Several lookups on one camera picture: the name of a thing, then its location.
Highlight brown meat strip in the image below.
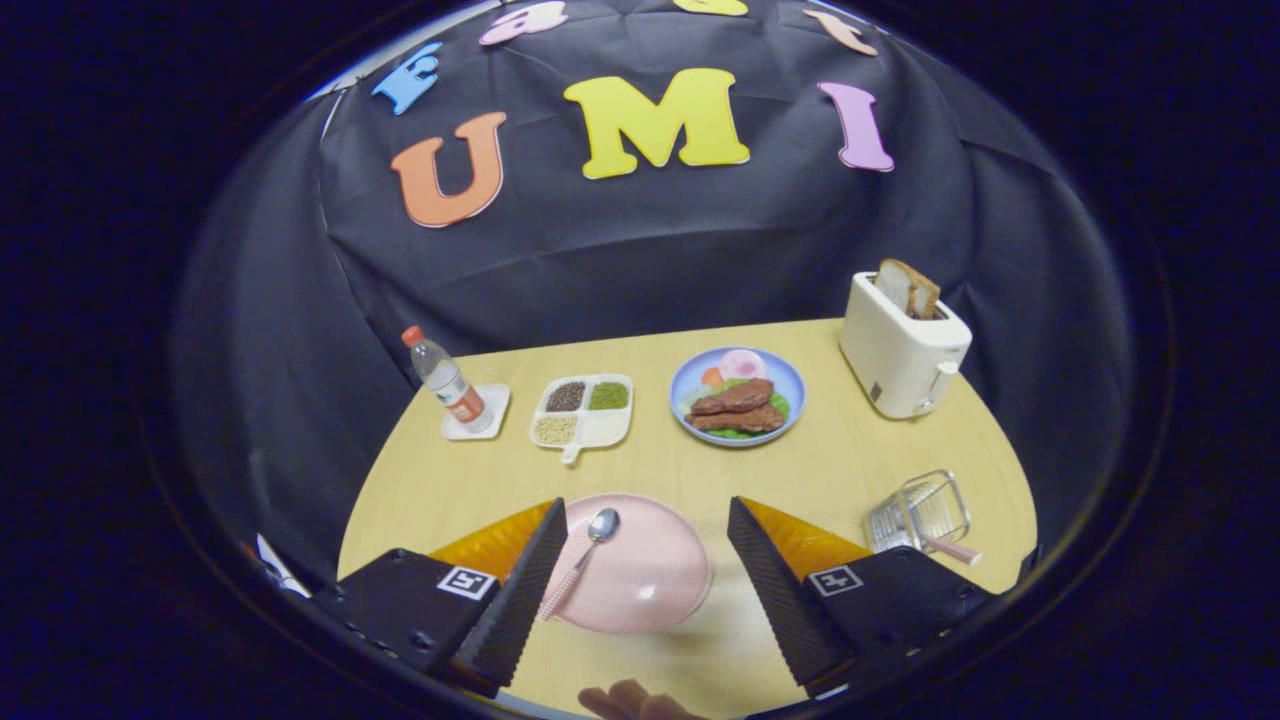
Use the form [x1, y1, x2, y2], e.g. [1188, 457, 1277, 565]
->
[690, 378, 776, 416]
[685, 403, 786, 434]

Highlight metal wire cutlery basket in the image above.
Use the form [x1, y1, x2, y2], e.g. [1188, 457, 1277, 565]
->
[862, 470, 973, 556]

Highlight spoon with checked handle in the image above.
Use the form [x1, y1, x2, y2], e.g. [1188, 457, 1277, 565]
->
[537, 508, 622, 623]

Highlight pink round plate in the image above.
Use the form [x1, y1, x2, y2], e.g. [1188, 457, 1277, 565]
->
[540, 493, 714, 634]

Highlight clear water bottle red cap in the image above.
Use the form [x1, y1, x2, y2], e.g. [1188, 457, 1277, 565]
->
[402, 326, 488, 426]

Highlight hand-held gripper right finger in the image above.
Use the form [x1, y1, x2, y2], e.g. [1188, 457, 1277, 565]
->
[727, 495, 1001, 698]

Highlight white square coaster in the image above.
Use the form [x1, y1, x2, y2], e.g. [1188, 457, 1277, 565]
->
[442, 384, 511, 442]

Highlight blue round plate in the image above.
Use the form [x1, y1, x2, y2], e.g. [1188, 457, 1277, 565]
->
[669, 346, 806, 447]

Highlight toast bread slice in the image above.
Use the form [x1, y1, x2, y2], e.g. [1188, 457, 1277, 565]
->
[905, 268, 942, 322]
[873, 258, 916, 316]

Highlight fork with checked handle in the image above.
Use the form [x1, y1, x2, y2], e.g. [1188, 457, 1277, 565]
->
[880, 500, 984, 567]

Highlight green lettuce leaves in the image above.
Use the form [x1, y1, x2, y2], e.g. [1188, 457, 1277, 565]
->
[680, 383, 792, 441]

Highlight white flat board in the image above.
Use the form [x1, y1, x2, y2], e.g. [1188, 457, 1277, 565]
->
[255, 535, 311, 599]

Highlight white divided dish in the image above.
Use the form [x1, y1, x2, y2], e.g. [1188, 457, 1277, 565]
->
[528, 374, 635, 467]

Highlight white toaster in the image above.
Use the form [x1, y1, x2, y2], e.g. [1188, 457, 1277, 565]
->
[838, 270, 973, 420]

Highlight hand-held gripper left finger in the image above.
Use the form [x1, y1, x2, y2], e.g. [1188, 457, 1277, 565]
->
[315, 497, 569, 699]

